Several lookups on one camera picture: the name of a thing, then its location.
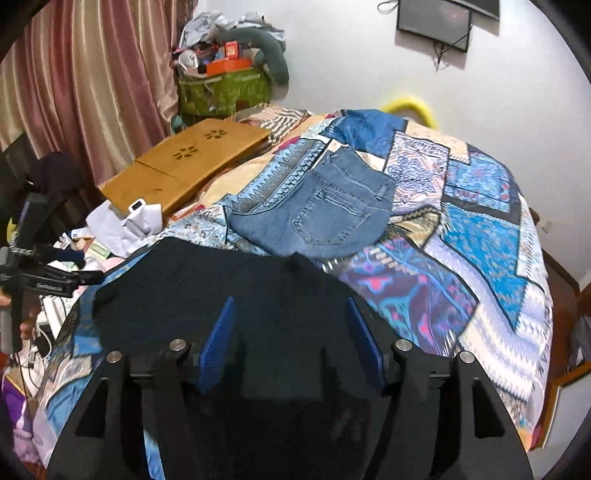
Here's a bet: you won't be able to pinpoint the grey plush toy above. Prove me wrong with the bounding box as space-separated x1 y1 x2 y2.
216 23 290 86

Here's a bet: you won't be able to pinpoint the wooden bed frame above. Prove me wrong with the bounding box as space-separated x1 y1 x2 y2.
529 208 591 450

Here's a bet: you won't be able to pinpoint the yellow ring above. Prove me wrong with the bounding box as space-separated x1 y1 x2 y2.
380 94 439 129

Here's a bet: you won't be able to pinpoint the pile of light clothes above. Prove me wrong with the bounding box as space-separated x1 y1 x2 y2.
179 10 288 49

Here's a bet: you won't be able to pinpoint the striped cloth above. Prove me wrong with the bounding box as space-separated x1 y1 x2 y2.
240 106 315 140

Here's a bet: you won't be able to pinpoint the dark hanging garment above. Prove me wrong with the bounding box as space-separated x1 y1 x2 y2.
30 151 85 209

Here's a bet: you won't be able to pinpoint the black cable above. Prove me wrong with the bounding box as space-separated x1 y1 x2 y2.
432 23 474 72

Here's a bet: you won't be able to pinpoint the white crumpled paper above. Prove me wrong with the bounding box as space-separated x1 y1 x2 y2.
87 202 163 258

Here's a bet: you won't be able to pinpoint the wall-mounted black screen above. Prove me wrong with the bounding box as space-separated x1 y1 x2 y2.
396 0 474 52

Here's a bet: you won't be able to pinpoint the black pants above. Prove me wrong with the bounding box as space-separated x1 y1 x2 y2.
92 237 372 403

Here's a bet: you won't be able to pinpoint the blue denim jeans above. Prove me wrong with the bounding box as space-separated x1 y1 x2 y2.
228 150 399 259

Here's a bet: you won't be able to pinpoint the pink striped curtain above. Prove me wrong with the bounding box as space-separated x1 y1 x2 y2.
0 0 209 185

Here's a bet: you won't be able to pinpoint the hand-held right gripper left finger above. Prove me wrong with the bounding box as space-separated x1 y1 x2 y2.
46 296 242 480

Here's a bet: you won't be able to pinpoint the wooden lap desk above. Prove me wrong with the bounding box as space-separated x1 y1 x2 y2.
99 118 273 219

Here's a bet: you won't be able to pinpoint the orange box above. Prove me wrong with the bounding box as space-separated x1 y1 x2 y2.
206 57 254 77

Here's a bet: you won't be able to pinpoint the person's left hand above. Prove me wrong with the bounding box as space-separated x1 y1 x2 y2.
0 294 40 340

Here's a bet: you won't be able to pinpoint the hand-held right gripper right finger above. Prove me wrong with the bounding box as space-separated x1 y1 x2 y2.
345 295 533 480

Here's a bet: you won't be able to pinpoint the patchwork printed blanket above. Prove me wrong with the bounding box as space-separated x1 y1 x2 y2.
36 108 555 480

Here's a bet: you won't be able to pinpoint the green storage bag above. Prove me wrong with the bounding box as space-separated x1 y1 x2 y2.
177 68 271 119

